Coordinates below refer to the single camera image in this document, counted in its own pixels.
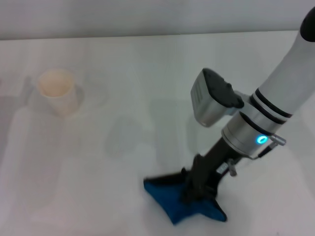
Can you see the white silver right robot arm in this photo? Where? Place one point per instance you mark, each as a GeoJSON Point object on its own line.
{"type": "Point", "coordinates": [283, 81]}

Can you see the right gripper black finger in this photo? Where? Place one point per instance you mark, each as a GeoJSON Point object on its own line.
{"type": "Point", "coordinates": [188, 184]}
{"type": "Point", "coordinates": [208, 194]}

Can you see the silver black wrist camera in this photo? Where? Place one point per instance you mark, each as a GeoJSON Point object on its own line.
{"type": "Point", "coordinates": [211, 98]}

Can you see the white paper cup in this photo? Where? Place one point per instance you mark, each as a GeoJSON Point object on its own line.
{"type": "Point", "coordinates": [59, 91]}

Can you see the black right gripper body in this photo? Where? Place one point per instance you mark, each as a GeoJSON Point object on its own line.
{"type": "Point", "coordinates": [211, 167]}

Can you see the blue rag with black edge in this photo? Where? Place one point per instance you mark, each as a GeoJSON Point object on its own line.
{"type": "Point", "coordinates": [167, 196]}

